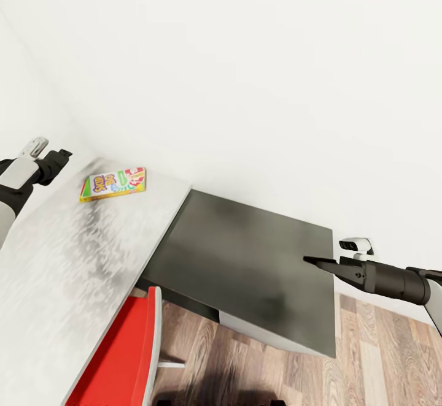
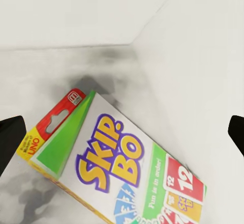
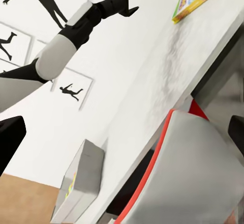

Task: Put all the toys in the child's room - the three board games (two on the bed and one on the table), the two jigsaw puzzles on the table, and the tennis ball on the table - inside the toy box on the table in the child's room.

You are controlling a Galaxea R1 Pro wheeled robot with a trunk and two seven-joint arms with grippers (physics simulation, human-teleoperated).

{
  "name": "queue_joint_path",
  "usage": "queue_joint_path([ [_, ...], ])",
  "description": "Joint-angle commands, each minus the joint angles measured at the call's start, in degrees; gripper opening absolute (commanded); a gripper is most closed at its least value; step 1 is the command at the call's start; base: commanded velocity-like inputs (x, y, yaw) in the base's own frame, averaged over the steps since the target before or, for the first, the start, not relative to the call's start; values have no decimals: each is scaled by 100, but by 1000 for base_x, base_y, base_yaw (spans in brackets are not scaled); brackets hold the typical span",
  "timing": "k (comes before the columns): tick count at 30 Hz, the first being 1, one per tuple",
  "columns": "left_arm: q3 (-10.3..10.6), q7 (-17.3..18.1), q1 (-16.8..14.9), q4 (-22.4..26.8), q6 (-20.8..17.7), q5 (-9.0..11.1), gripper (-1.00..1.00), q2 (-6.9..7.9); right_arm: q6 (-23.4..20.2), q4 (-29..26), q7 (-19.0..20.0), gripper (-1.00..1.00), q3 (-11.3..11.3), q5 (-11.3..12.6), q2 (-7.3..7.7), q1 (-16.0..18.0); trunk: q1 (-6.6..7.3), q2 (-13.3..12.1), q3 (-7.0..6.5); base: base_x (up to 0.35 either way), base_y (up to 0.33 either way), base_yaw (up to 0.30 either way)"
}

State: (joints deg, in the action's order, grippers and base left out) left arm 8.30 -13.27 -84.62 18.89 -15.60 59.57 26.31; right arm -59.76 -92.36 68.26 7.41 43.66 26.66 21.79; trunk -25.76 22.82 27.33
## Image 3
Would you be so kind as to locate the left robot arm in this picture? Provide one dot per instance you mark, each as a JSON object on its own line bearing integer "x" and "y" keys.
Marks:
{"x": 17, "y": 84}

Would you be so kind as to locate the toy box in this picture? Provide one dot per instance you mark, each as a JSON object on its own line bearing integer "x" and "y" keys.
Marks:
{"x": 84, "y": 175}

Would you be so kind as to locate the desk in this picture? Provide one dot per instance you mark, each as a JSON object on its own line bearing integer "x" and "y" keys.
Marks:
{"x": 203, "y": 56}

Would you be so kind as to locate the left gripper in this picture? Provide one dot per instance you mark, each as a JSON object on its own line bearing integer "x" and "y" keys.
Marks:
{"x": 122, "y": 7}

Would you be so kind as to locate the swivel chair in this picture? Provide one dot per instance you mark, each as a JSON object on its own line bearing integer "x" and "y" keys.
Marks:
{"x": 192, "y": 178}

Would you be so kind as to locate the sliding door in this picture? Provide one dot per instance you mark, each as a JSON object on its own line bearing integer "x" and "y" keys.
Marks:
{"x": 26, "y": 202}

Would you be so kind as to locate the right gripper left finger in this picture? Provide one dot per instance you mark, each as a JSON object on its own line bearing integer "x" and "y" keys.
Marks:
{"x": 12, "y": 133}

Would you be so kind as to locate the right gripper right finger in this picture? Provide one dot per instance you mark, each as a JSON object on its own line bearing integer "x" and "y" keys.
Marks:
{"x": 236, "y": 131}

